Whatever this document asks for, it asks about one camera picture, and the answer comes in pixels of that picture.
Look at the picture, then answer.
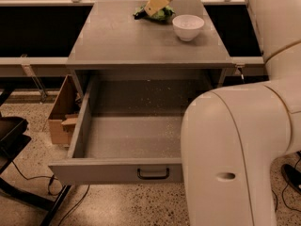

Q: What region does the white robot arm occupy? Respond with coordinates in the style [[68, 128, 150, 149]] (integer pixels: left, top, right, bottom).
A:
[[181, 0, 301, 226]]

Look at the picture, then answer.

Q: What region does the grey open top drawer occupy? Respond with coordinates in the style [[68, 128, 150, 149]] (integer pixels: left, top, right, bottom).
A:
[[49, 70, 213, 186]]

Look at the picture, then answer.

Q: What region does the green chip bag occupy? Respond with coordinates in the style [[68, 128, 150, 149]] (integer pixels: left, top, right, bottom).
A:
[[133, 6, 175, 22]]

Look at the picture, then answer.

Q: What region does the white ceramic bowl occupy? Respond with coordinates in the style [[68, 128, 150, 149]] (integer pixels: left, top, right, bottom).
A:
[[172, 14, 205, 41]]

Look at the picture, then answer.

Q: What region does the grey metal cabinet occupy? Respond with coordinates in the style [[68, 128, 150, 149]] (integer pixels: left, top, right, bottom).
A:
[[67, 0, 232, 94]]

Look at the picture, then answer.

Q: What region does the brown cardboard box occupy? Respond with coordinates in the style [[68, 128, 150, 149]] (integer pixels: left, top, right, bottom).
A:
[[48, 75, 81, 145]]

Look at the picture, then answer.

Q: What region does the black wheeled base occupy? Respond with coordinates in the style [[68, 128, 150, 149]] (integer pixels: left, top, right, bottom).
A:
[[281, 164, 301, 194]]

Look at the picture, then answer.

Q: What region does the black drawer handle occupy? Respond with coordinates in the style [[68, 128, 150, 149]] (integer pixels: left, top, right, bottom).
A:
[[136, 168, 169, 180]]

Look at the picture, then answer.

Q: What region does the black cart frame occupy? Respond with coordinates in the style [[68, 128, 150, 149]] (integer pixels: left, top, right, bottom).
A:
[[0, 91, 66, 226]]

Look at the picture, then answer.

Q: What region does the black floor cable left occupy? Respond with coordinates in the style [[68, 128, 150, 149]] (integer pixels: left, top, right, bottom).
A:
[[11, 160, 91, 226]]

